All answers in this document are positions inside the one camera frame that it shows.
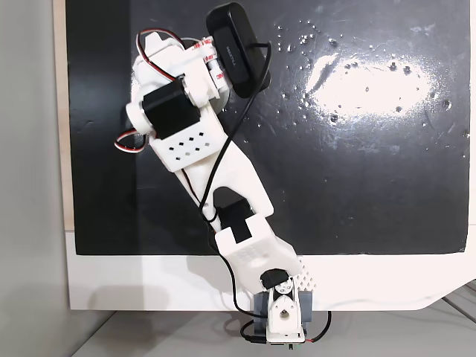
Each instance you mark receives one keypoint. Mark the white tape wrap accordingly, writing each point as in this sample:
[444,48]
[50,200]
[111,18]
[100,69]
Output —
[215,76]

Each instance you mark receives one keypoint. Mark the black table mat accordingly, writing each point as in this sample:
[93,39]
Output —
[334,186]

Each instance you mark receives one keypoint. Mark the grey table clamp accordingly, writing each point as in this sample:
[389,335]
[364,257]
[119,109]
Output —
[306,308]

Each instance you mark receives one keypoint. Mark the black oval camera box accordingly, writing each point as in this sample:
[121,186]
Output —
[238,56]

